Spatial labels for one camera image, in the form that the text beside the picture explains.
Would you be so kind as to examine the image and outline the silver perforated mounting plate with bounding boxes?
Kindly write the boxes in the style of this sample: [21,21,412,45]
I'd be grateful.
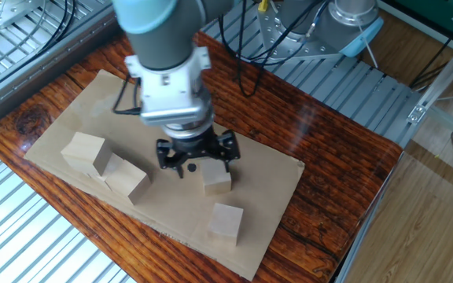
[0,0,45,31]

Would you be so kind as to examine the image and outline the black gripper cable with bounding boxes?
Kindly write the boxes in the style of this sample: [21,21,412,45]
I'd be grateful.
[111,0,322,116]

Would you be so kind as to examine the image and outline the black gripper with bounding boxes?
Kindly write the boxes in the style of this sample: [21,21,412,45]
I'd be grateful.
[155,127,242,180]

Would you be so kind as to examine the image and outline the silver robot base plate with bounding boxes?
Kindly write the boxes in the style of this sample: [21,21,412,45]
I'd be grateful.
[256,0,349,62]

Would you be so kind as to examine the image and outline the black cable bundle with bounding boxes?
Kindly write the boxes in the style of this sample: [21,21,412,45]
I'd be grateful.
[33,0,78,66]

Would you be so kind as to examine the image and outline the brown cardboard sheet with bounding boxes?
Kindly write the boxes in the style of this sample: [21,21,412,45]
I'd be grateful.
[24,69,306,282]

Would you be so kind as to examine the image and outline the light wooden cube block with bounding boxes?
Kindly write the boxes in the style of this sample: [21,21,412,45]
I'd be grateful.
[200,159,233,197]
[90,152,125,192]
[104,159,153,206]
[60,131,113,177]
[206,202,245,248]

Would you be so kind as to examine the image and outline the white zip tie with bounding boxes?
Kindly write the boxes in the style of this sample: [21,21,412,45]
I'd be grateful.
[356,21,380,68]

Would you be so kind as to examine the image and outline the thin black cable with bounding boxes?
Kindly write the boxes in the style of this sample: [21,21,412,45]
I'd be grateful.
[409,15,453,90]

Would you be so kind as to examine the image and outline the aluminium frame post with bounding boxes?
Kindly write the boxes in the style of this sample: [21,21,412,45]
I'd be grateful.
[406,27,453,127]

